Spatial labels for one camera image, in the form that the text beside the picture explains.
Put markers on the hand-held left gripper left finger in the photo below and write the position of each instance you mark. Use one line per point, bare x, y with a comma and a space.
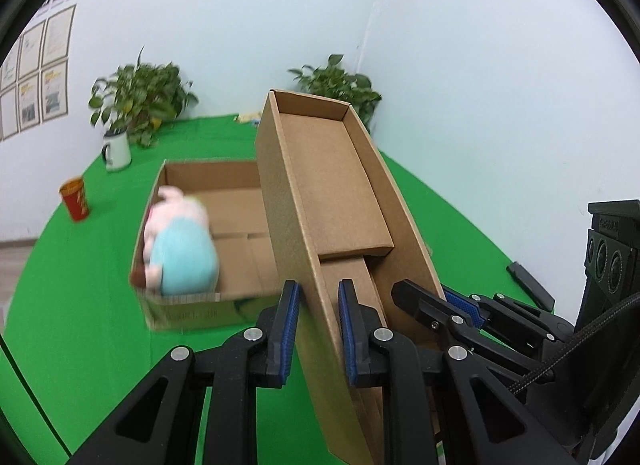
290, 330

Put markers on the black rectangular bar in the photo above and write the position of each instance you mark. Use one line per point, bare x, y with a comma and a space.
530, 285

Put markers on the large printed cardboard box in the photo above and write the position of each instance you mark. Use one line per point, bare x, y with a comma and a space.
230, 210

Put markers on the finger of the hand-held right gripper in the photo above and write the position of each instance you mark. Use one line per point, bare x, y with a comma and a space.
462, 307
415, 297

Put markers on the red paper cup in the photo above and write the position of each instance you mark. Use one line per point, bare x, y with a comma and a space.
75, 200

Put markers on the potted plant in pink pot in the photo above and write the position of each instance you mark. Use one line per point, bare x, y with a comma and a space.
335, 82

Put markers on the group of framed wall certificates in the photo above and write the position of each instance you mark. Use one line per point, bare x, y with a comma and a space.
52, 70

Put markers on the green tablecloth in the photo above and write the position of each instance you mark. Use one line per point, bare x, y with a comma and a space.
100, 270

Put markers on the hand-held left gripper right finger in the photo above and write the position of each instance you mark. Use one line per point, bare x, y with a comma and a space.
347, 335

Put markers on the potted plant in white mug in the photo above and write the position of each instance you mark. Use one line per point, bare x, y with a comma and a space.
140, 90

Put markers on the pink and blue plush toy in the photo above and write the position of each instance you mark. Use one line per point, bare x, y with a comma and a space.
185, 250

